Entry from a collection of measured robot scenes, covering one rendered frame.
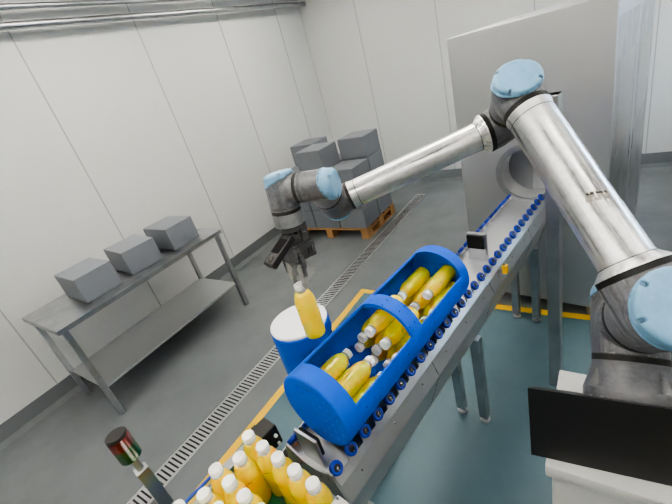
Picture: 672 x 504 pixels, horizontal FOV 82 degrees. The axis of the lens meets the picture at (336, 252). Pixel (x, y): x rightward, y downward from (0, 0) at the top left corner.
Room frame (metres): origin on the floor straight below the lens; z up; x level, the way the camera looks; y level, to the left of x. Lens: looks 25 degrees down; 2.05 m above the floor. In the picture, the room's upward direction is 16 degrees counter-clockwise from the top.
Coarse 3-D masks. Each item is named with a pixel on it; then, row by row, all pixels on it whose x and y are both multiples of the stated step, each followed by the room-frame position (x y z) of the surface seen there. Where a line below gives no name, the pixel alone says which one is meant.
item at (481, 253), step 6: (468, 234) 1.79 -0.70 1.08; (474, 234) 1.77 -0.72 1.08; (480, 234) 1.75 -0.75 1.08; (486, 234) 1.75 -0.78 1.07; (468, 240) 1.78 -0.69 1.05; (474, 240) 1.76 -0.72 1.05; (480, 240) 1.73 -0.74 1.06; (486, 240) 1.74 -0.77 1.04; (468, 246) 1.78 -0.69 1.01; (474, 246) 1.76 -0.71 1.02; (480, 246) 1.74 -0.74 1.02; (486, 246) 1.74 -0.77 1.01; (468, 252) 1.80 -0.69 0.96; (474, 252) 1.78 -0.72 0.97; (480, 252) 1.75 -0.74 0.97; (486, 252) 1.73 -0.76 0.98; (474, 258) 1.78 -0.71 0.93; (480, 258) 1.76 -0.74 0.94; (486, 258) 1.73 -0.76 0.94
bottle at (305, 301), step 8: (296, 296) 1.08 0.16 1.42; (304, 296) 1.07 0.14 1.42; (312, 296) 1.08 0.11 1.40; (296, 304) 1.08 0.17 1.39; (304, 304) 1.06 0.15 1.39; (312, 304) 1.07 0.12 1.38; (304, 312) 1.06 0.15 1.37; (312, 312) 1.07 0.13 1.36; (304, 320) 1.07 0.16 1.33; (312, 320) 1.06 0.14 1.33; (320, 320) 1.08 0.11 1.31; (304, 328) 1.08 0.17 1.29; (312, 328) 1.06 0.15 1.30; (320, 328) 1.07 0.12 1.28; (312, 336) 1.06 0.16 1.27; (320, 336) 1.06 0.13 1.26
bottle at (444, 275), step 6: (438, 270) 1.43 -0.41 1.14; (444, 270) 1.41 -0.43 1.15; (450, 270) 1.41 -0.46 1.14; (438, 276) 1.38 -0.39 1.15; (444, 276) 1.38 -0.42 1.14; (450, 276) 1.39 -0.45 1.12; (432, 282) 1.35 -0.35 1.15; (438, 282) 1.35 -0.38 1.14; (444, 282) 1.36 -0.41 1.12; (426, 288) 1.34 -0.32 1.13; (432, 288) 1.33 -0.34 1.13; (438, 288) 1.33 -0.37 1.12; (444, 288) 1.36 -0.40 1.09; (432, 294) 1.31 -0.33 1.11; (438, 294) 1.33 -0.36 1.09
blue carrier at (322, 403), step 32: (416, 256) 1.57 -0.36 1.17; (448, 256) 1.41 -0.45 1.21; (384, 288) 1.42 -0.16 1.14; (352, 320) 1.26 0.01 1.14; (416, 320) 1.12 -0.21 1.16; (320, 352) 1.13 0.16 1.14; (352, 352) 1.21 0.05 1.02; (416, 352) 1.08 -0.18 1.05; (288, 384) 0.97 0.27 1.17; (320, 384) 0.88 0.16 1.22; (384, 384) 0.94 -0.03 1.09; (320, 416) 0.89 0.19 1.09; (352, 416) 0.83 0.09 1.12
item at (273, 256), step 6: (282, 234) 1.12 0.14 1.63; (282, 240) 1.09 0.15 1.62; (288, 240) 1.08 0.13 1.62; (294, 240) 1.09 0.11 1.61; (276, 246) 1.09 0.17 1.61; (282, 246) 1.07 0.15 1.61; (288, 246) 1.08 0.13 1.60; (270, 252) 1.08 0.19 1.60; (276, 252) 1.06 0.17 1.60; (282, 252) 1.06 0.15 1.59; (270, 258) 1.05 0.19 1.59; (276, 258) 1.04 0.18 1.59; (282, 258) 1.06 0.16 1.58; (270, 264) 1.04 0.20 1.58; (276, 264) 1.04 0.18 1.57
